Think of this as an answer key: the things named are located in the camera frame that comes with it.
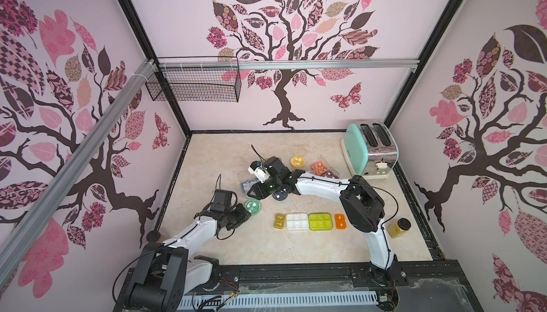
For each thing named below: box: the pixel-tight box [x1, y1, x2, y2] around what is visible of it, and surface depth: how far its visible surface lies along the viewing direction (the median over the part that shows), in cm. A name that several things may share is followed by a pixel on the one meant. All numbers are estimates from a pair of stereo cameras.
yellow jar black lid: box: [386, 217, 412, 239], surface depth 79 cm
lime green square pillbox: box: [308, 212, 334, 232], surface depth 88 cm
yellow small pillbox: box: [273, 212, 286, 230], surface depth 87 cm
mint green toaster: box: [340, 121, 399, 180], surface depth 95 cm
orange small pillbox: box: [310, 160, 330, 176], surface depth 106 cm
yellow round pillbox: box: [289, 155, 306, 169], surface depth 109 cm
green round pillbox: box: [245, 198, 262, 216], surface depth 92 cm
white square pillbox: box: [285, 212, 310, 232], surface depth 88 cm
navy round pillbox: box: [272, 190, 289, 201], surface depth 96 cm
